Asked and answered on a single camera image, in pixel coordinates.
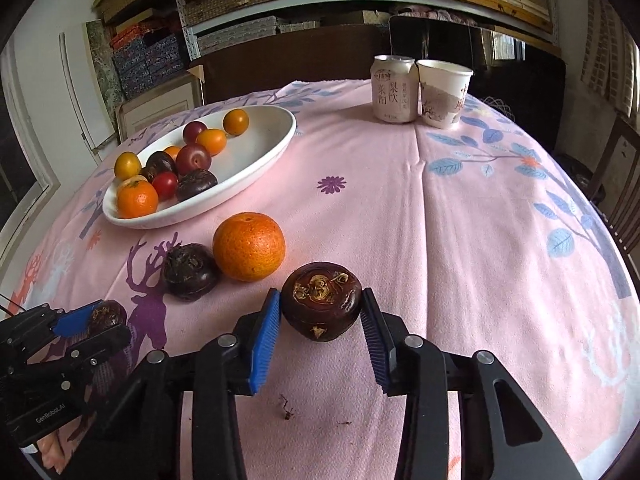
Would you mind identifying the brown wooden chair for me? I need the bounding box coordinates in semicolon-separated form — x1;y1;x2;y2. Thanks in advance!
590;115;640;256

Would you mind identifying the white paper cup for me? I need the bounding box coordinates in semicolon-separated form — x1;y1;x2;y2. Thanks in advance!
416;59;474;129

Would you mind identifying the large red plum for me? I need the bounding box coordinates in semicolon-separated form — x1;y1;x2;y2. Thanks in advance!
175;143;212;171

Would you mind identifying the white oval plate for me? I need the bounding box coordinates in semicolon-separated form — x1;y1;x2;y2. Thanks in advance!
102;106;297;230

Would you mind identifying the large orange mandarin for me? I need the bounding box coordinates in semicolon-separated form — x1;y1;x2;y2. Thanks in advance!
212;212;286;282

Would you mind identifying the white door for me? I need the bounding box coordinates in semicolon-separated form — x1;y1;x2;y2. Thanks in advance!
0;20;121;241

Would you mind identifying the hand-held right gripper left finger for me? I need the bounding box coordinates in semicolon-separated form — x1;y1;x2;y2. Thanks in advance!
70;287;283;480

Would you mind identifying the window curtain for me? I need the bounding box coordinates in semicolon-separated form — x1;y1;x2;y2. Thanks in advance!
582;0;640;116

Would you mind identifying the dark wooden chair back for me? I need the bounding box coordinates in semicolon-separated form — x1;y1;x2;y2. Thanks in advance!
189;25;383;106

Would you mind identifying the dark water chestnut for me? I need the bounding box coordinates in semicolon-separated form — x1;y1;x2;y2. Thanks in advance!
87;300;128;336
145;151;177;181
162;242;221;303
281;261;363;343
175;169;219;203

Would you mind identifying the pink printed tablecloth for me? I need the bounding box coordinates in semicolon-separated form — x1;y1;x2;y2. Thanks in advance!
10;79;640;480

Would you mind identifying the oval orange fruit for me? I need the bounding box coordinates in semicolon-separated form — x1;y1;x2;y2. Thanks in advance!
196;129;228;156

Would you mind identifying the medium orange mandarin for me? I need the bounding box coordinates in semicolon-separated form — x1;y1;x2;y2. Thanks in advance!
116;178;160;220

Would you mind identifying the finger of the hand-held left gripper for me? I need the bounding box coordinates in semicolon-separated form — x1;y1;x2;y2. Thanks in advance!
10;302;103;343
65;324;132;378

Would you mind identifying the small dark red plum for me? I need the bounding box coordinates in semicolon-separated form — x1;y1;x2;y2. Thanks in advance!
182;121;208;145

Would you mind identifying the white drink can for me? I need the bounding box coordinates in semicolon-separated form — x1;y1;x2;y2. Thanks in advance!
371;55;418;124

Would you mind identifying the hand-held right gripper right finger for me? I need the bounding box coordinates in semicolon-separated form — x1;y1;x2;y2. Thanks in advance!
361;287;583;480

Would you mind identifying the stack of blue patterned boxes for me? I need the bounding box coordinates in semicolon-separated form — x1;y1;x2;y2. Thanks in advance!
111;35;186;101

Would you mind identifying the red cherry tomato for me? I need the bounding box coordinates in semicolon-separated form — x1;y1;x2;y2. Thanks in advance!
151;171;179;201

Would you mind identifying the yellow-green round fruit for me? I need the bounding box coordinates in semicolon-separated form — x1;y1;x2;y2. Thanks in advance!
114;151;141;180

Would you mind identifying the small round orange fruit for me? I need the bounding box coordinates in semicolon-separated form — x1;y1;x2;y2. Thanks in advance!
223;109;250;136

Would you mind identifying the shelving unit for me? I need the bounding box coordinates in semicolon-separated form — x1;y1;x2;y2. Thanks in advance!
95;0;561;101

